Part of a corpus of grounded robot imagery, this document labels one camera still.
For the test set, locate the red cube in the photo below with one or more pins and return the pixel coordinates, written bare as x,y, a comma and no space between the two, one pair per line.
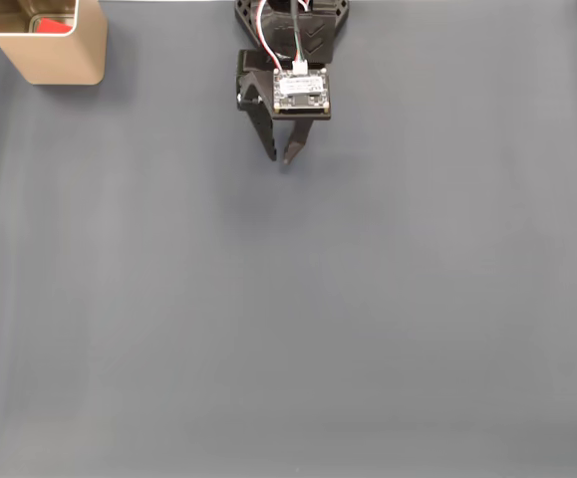
51,26

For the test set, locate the camera circuit board with mount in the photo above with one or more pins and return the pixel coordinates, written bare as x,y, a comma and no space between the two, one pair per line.
300,92

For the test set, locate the beige square container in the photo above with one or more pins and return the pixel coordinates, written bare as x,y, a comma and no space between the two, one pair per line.
69,55

